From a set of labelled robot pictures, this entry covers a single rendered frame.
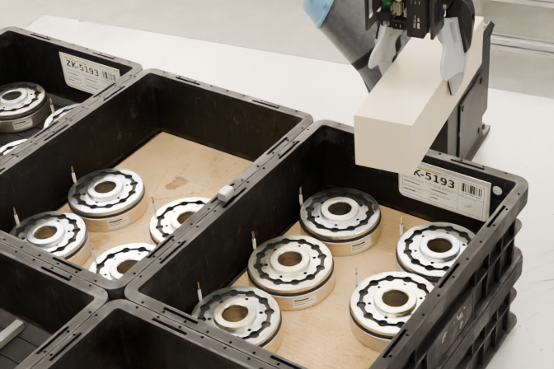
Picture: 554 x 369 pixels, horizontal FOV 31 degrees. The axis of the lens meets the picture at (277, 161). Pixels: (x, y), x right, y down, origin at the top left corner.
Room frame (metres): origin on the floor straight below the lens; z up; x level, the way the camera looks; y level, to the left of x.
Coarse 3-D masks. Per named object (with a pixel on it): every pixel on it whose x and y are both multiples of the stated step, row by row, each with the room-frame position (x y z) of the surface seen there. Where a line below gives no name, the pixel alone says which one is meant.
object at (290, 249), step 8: (280, 248) 0.94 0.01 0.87; (288, 248) 0.94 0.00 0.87; (296, 248) 0.94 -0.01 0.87; (272, 256) 0.93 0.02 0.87; (280, 256) 0.93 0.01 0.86; (304, 256) 0.92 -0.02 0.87; (272, 264) 0.91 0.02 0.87; (280, 264) 0.91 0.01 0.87; (304, 264) 0.91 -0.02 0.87; (280, 272) 0.90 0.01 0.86; (288, 272) 0.90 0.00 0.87; (296, 272) 0.90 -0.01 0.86
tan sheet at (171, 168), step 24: (168, 144) 1.25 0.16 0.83; (192, 144) 1.25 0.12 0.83; (120, 168) 1.20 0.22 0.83; (144, 168) 1.20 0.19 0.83; (168, 168) 1.19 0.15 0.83; (192, 168) 1.18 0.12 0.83; (216, 168) 1.18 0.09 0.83; (240, 168) 1.17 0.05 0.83; (168, 192) 1.13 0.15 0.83; (192, 192) 1.13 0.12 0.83; (216, 192) 1.12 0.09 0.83; (144, 216) 1.08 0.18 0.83; (96, 240) 1.04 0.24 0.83; (120, 240) 1.04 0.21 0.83; (144, 240) 1.03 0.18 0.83
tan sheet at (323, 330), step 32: (384, 224) 1.02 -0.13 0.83; (416, 224) 1.01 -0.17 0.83; (352, 256) 0.96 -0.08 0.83; (384, 256) 0.95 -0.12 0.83; (352, 288) 0.90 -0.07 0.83; (288, 320) 0.86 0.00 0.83; (320, 320) 0.85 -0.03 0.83; (288, 352) 0.81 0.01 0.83; (320, 352) 0.80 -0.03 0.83; (352, 352) 0.80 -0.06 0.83
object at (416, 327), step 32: (320, 128) 1.11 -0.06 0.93; (352, 128) 1.09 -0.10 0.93; (448, 160) 1.00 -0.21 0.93; (512, 192) 0.93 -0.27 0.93; (160, 256) 0.87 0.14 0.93; (480, 256) 0.83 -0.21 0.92; (128, 288) 0.82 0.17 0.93; (448, 288) 0.78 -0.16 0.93; (192, 320) 0.77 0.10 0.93; (416, 320) 0.73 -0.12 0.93; (256, 352) 0.71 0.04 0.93; (384, 352) 0.70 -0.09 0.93
